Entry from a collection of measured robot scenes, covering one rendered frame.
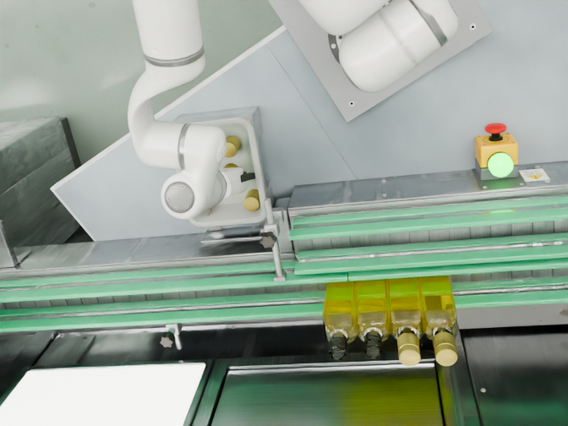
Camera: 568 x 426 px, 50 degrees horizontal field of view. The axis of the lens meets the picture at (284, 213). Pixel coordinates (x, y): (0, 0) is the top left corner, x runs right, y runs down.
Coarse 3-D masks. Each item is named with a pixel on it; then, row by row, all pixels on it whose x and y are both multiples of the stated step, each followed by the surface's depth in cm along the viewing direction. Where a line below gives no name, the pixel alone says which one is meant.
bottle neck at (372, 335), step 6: (366, 330) 103; (372, 330) 102; (378, 330) 102; (366, 336) 101; (372, 336) 101; (378, 336) 101; (366, 342) 100; (372, 342) 99; (378, 342) 99; (366, 348) 99; (372, 348) 102; (378, 348) 99; (366, 354) 100; (372, 354) 100; (378, 354) 99
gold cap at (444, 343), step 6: (438, 336) 98; (444, 336) 98; (450, 336) 98; (438, 342) 97; (444, 342) 96; (450, 342) 96; (438, 348) 96; (444, 348) 95; (450, 348) 95; (438, 354) 95; (444, 354) 95; (450, 354) 95; (456, 354) 95; (438, 360) 96; (444, 360) 96; (450, 360) 96
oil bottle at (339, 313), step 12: (336, 288) 114; (348, 288) 113; (336, 300) 110; (348, 300) 109; (324, 312) 107; (336, 312) 106; (348, 312) 106; (324, 324) 105; (336, 324) 104; (348, 324) 104; (348, 336) 105
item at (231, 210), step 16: (224, 128) 126; (240, 128) 125; (256, 144) 119; (224, 160) 129; (240, 160) 128; (256, 160) 120; (256, 176) 122; (224, 208) 131; (240, 208) 130; (208, 224) 127; (224, 224) 127
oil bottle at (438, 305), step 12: (432, 276) 113; (444, 276) 112; (420, 288) 110; (432, 288) 109; (444, 288) 108; (432, 300) 106; (444, 300) 105; (432, 312) 103; (444, 312) 102; (456, 312) 103; (432, 324) 102; (444, 324) 101; (456, 324) 102; (432, 336) 103
